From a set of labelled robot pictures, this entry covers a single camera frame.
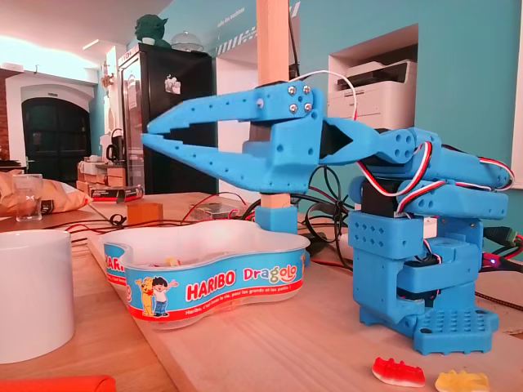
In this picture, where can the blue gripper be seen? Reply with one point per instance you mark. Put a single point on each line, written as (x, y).
(291, 152)

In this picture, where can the blue 3D-printed robot arm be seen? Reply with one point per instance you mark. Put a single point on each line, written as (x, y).
(376, 265)

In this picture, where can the black fridge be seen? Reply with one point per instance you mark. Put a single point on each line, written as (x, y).
(196, 81)

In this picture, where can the photo fridge magnet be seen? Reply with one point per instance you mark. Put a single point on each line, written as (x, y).
(172, 84)

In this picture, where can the metal power supply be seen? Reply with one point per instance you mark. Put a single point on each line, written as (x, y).
(212, 211)

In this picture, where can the glass dome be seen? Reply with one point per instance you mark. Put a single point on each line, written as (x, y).
(186, 41)

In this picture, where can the black kettle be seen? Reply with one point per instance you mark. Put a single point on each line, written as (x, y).
(116, 149)

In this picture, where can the small wooden block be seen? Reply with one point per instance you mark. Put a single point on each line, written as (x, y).
(145, 213)

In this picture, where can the black and red box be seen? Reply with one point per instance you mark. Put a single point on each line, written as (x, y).
(118, 194)

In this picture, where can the green Yoda head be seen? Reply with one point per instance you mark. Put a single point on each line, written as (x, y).
(149, 28)

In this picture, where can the yellow wrapped candy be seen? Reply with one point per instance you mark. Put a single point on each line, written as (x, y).
(171, 261)

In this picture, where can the clear Haribo plastic tub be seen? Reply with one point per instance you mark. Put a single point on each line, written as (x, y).
(216, 286)

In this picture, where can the white printer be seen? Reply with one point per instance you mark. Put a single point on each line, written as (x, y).
(380, 98)

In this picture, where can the ceiling light strip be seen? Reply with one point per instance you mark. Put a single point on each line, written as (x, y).
(90, 44)

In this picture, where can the dark arched door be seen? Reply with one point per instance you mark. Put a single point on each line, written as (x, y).
(57, 139)

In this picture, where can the orange crisp bag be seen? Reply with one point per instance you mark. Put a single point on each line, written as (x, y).
(61, 200)

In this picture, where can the clear drinking glass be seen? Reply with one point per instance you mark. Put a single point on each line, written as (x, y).
(28, 200)

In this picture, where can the light wooden base board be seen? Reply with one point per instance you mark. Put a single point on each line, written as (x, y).
(286, 351)

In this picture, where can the white ceramic mug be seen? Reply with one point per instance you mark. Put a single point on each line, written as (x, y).
(32, 294)

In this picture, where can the red gummy sweet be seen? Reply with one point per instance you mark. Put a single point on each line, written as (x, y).
(396, 372)

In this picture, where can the black plug connector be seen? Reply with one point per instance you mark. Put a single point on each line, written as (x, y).
(500, 234)

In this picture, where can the controller board with LED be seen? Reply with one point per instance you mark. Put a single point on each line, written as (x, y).
(496, 261)

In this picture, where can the orange foam roll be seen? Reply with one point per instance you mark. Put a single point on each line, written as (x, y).
(49, 386)

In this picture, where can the yellow gummy sweet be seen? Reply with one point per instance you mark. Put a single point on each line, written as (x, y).
(461, 381)

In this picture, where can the wooden camera post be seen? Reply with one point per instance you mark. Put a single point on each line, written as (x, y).
(271, 41)

